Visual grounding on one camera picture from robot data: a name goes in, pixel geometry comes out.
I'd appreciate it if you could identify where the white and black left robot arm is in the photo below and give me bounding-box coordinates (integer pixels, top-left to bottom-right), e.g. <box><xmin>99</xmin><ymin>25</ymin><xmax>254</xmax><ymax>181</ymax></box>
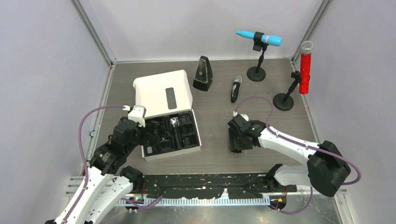
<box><xmin>47</xmin><ymin>118</ymin><xmax>146</xmax><ymax>224</ymax></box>

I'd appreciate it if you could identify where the black stand of blue microphone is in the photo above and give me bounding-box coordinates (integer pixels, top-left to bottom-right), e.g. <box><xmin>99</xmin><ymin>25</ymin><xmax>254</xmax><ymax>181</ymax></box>
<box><xmin>246</xmin><ymin>32</ymin><xmax>269</xmax><ymax>83</ymax></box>

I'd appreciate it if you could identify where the blue microphone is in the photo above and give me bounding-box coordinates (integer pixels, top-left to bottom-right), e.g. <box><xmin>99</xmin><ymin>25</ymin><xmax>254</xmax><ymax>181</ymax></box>
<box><xmin>236</xmin><ymin>30</ymin><xmax>283</xmax><ymax>46</ymax></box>

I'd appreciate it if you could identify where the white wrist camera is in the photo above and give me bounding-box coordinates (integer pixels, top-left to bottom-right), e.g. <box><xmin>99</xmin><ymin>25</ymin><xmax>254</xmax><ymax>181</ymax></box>
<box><xmin>122</xmin><ymin>105</ymin><xmax>146</xmax><ymax>127</ymax></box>
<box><xmin>233</xmin><ymin>111</ymin><xmax>249</xmax><ymax>121</ymax></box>

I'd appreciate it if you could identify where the white box with black tray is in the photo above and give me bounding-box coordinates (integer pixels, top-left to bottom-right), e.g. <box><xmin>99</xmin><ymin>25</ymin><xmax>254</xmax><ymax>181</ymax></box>
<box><xmin>133</xmin><ymin>70</ymin><xmax>202</xmax><ymax>161</ymax></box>

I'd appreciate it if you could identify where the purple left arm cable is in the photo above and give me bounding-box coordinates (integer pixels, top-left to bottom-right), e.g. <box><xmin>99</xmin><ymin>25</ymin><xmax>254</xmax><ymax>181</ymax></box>
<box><xmin>62</xmin><ymin>105</ymin><xmax>166</xmax><ymax>224</ymax></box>

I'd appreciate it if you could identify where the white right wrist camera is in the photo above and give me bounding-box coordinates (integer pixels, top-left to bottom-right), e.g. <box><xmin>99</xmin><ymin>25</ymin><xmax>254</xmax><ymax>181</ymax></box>
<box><xmin>233</xmin><ymin>111</ymin><xmax>249</xmax><ymax>121</ymax></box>

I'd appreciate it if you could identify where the black metronome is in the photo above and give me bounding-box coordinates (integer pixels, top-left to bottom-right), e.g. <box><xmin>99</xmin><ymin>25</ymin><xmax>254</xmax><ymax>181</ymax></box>
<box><xmin>193</xmin><ymin>56</ymin><xmax>213</xmax><ymax>91</ymax></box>

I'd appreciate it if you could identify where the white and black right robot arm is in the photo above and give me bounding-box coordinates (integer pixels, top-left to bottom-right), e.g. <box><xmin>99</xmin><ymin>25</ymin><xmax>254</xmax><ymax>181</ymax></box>
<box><xmin>228</xmin><ymin>114</ymin><xmax>351</xmax><ymax>197</ymax></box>

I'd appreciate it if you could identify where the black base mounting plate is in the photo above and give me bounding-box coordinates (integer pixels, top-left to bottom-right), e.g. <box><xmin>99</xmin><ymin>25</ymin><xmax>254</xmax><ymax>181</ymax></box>
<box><xmin>130</xmin><ymin>173</ymin><xmax>297</xmax><ymax>199</ymax></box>

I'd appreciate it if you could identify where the red glitter microphone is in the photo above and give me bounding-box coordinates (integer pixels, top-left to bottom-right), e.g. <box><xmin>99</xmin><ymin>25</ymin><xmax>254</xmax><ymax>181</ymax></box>
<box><xmin>299</xmin><ymin>41</ymin><xmax>313</xmax><ymax>95</ymax></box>

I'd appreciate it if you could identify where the black and silver hair clipper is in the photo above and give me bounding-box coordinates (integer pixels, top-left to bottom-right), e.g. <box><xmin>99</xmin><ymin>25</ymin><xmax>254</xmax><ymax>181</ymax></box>
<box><xmin>231</xmin><ymin>75</ymin><xmax>242</xmax><ymax>103</ymax></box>

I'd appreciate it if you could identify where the black stand of red microphone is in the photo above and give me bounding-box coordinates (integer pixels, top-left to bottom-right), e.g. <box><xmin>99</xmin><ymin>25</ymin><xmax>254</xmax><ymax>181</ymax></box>
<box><xmin>273</xmin><ymin>71</ymin><xmax>302</xmax><ymax>111</ymax></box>

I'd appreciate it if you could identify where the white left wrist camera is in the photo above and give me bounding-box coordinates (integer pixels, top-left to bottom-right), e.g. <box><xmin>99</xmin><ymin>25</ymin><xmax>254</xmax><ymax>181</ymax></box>
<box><xmin>122</xmin><ymin>105</ymin><xmax>146</xmax><ymax>127</ymax></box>

